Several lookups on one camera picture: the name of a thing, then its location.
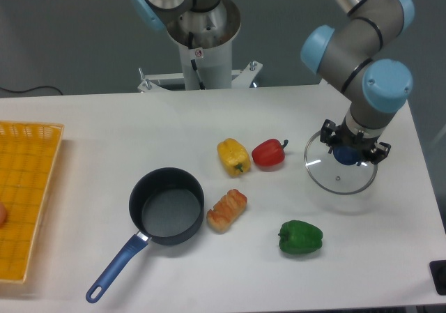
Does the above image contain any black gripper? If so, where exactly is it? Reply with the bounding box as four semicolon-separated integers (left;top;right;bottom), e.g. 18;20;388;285
320;117;391;166

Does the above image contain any glass lid blue knob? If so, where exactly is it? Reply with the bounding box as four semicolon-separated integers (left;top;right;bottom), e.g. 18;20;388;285
304;132;378;195

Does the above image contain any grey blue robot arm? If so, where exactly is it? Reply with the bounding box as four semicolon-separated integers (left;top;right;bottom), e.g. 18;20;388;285
131;0;415;165

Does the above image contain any red bell pepper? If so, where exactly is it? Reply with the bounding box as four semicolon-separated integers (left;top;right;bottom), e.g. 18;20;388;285
252;139;289;167

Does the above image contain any green bell pepper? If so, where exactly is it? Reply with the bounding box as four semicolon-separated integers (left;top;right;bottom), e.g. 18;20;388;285
278;220;323;255

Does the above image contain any yellow bell pepper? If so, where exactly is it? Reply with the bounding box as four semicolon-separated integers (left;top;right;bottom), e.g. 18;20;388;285
217;138;251;177

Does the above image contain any black device at table edge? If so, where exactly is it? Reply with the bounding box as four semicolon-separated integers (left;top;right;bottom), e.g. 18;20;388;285
429;260;446;296

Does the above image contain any toy pastry bread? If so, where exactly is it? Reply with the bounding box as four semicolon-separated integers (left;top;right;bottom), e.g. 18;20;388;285
206;189;247;234

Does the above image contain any yellow woven basket tray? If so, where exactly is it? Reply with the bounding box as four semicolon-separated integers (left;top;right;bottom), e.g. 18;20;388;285
1;121;64;284

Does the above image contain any orange item in basket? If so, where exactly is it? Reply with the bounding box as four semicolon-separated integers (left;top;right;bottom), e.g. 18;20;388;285
0;203;8;225

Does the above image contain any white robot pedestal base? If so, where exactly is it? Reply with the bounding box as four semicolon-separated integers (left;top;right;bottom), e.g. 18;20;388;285
137;0;263;93

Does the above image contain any black cable on pedestal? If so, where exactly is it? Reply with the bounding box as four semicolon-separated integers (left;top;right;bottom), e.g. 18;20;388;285
188;31;206;91

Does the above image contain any dark saucepan blue handle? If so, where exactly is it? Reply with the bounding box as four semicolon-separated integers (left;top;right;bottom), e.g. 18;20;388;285
86;167;204;303

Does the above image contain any black floor cable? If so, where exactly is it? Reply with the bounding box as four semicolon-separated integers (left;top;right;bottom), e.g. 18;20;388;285
0;85;64;96

